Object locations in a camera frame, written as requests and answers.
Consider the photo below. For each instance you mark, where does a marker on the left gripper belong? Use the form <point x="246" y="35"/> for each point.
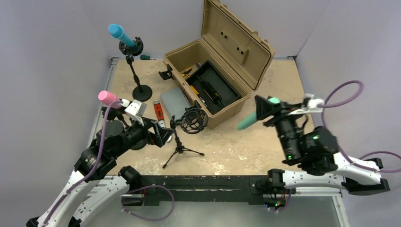
<point x="161" y="134"/>

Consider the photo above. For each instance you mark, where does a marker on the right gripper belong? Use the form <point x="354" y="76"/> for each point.
<point x="264" y="109"/>

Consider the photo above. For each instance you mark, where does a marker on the mint green microphone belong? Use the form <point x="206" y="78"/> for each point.
<point x="252" y="118"/>

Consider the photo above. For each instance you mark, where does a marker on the black tripod shock mount stand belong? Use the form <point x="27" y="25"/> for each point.
<point x="193" y="121"/>

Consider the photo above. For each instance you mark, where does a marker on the pink microphone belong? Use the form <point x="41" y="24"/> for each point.
<point x="109" y="99"/>

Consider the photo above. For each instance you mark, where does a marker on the blue microphone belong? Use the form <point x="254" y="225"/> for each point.
<point x="117" y="32"/>

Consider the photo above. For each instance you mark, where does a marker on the black round base mic stand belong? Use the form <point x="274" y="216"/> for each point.
<point x="118" y="114"/>

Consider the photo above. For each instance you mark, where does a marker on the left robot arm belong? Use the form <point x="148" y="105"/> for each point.
<point x="73" y="207"/>

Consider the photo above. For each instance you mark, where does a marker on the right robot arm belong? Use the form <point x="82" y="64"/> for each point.
<point x="316" y="153"/>

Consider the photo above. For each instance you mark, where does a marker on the red adjustable wrench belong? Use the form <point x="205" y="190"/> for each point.
<point x="159" y="113"/>

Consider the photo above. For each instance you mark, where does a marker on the grey flat case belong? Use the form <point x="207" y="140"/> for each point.
<point x="175" y="102"/>

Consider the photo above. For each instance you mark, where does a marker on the black toolbox tray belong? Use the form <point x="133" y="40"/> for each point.
<point x="216" y="92"/>

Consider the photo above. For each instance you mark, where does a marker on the tan plastic toolbox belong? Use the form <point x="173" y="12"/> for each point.
<point x="237" y="52"/>

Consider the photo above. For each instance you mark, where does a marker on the yellow black pliers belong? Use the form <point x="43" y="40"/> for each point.
<point x="186" y="72"/>

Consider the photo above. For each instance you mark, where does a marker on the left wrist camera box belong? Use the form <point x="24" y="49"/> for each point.
<point x="135" y="110"/>

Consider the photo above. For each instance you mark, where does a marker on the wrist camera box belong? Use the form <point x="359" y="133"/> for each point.
<point x="309" y="105"/>
<point x="135" y="110"/>

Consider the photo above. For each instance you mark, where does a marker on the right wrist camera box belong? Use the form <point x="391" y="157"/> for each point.
<point x="309" y="105"/>

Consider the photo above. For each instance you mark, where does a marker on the yellow handled tool in tray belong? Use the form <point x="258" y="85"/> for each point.
<point x="197" y="93"/>

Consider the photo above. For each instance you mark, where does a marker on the black front mounting rail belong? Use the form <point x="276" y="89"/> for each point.
<point x="252" y="189"/>

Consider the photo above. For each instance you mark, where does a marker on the green handled screwdriver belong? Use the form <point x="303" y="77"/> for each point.
<point x="146" y="57"/>

